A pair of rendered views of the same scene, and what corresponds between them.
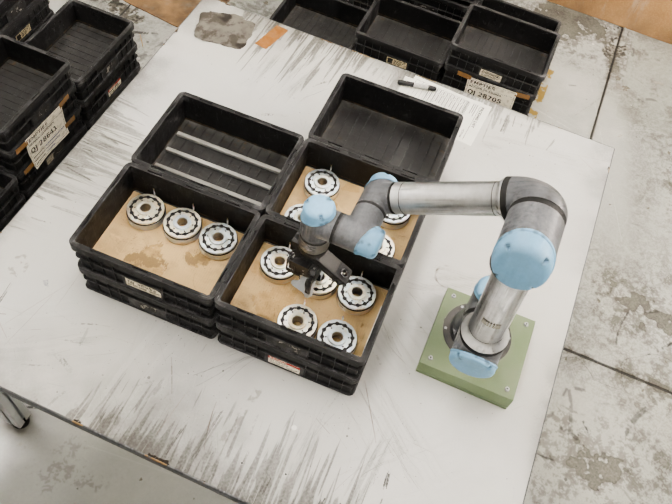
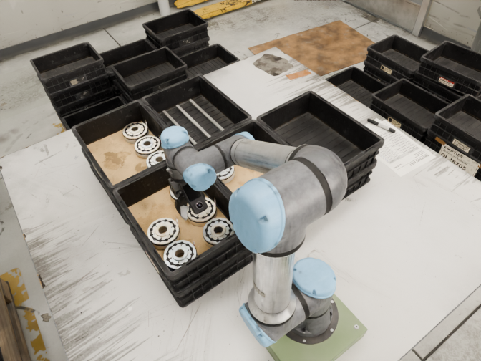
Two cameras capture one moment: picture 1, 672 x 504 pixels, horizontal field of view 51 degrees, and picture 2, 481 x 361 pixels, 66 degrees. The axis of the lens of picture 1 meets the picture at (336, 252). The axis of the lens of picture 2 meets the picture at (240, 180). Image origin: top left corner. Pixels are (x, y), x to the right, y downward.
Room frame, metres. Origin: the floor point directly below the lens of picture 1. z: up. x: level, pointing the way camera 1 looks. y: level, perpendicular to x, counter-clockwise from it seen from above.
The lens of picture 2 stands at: (0.53, -0.60, 1.86)
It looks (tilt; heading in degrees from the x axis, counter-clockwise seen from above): 49 degrees down; 44
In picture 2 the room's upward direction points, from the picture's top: 3 degrees counter-clockwise
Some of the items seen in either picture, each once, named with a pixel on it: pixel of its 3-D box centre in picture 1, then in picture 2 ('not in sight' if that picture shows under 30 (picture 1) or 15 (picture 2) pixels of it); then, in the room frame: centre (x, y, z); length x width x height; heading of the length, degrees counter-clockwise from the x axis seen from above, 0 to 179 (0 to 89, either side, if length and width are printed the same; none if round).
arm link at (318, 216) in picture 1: (318, 220); (177, 147); (0.95, 0.05, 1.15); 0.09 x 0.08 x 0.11; 76
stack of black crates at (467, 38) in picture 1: (491, 79); (467, 153); (2.43, -0.51, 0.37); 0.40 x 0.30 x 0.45; 77
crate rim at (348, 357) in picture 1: (310, 286); (180, 208); (0.91, 0.05, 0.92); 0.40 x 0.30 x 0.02; 78
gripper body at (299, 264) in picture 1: (308, 255); (183, 183); (0.95, 0.06, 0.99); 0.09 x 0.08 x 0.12; 73
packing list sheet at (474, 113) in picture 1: (440, 108); (390, 145); (1.85, -0.26, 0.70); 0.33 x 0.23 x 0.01; 77
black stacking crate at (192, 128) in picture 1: (220, 162); (196, 119); (1.28, 0.38, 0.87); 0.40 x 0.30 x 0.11; 78
